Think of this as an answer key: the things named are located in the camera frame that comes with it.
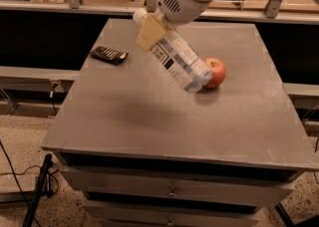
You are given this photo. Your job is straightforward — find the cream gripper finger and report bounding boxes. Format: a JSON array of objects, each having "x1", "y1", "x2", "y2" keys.
[{"x1": 136, "y1": 12, "x2": 167, "y2": 52}]

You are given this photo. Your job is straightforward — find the clear plastic water bottle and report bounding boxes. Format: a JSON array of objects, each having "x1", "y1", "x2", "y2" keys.
[{"x1": 133, "y1": 9, "x2": 212, "y2": 93}]

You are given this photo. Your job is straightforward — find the black chip bag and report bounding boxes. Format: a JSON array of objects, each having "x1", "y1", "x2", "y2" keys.
[{"x1": 90, "y1": 46, "x2": 128, "y2": 66}]

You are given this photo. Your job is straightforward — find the red apple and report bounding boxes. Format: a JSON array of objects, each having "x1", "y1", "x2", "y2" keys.
[{"x1": 204, "y1": 58, "x2": 226, "y2": 89}]

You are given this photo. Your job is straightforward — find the grey drawer cabinet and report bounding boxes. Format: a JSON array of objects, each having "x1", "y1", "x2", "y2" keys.
[{"x1": 44, "y1": 19, "x2": 318, "y2": 227}]

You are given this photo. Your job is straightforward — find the grey low bench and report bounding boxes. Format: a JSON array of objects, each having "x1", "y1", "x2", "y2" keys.
[{"x1": 0, "y1": 66, "x2": 80, "y2": 93}]

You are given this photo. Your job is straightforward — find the upper drawer knob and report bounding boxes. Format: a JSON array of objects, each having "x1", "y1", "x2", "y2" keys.
[{"x1": 166, "y1": 186, "x2": 178, "y2": 198}]

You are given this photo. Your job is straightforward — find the drawer knob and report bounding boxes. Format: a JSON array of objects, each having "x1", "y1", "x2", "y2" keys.
[
  {"x1": 166, "y1": 186, "x2": 178, "y2": 198},
  {"x1": 165, "y1": 217, "x2": 174, "y2": 227}
]

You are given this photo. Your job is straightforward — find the black tripod leg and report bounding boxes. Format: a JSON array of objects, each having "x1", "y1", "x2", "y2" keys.
[{"x1": 22, "y1": 153, "x2": 53, "y2": 227}]

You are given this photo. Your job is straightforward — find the lower drawer knob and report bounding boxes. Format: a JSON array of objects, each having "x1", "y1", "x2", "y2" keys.
[{"x1": 165, "y1": 217, "x2": 174, "y2": 227}]

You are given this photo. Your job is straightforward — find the black floor cable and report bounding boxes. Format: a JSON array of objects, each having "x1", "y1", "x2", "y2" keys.
[{"x1": 0, "y1": 140, "x2": 43, "y2": 227}]

